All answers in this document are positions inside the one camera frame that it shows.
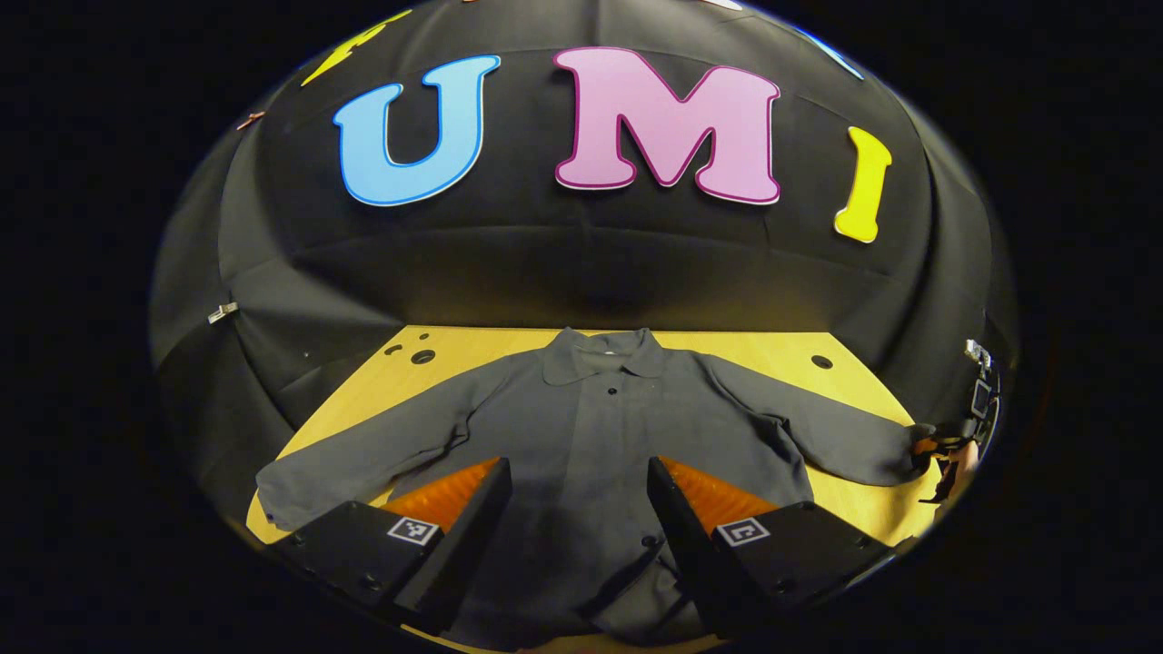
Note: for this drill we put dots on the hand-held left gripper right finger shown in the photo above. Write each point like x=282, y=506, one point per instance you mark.
x=690, y=554

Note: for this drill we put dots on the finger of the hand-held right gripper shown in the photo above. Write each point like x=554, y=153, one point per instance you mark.
x=940, y=439

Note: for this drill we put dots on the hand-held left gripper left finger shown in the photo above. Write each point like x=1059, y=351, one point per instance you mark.
x=468, y=545

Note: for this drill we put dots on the grey button shirt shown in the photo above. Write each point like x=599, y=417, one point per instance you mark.
x=581, y=454

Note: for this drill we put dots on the black backdrop cloth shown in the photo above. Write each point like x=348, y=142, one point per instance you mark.
x=581, y=272

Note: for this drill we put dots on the small silver clip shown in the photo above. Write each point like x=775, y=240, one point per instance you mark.
x=223, y=312

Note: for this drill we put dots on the small copper clip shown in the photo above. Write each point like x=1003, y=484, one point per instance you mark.
x=250, y=118

